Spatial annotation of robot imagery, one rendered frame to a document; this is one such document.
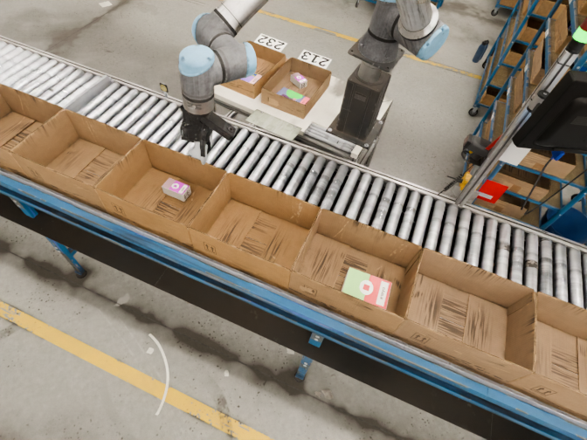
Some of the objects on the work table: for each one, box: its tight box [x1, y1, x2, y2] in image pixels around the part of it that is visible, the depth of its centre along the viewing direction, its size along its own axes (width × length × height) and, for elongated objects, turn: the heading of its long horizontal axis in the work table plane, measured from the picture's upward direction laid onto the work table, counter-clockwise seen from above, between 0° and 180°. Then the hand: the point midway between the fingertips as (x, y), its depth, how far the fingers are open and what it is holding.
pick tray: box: [220, 40, 286, 100], centre depth 225 cm, size 28×38×10 cm
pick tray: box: [261, 57, 332, 120], centre depth 219 cm, size 28×38×10 cm
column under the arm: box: [326, 64, 391, 149], centre depth 196 cm, size 26×26×33 cm
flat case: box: [277, 87, 310, 105], centre depth 215 cm, size 14×19×2 cm
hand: (207, 155), depth 124 cm, fingers open, 5 cm apart
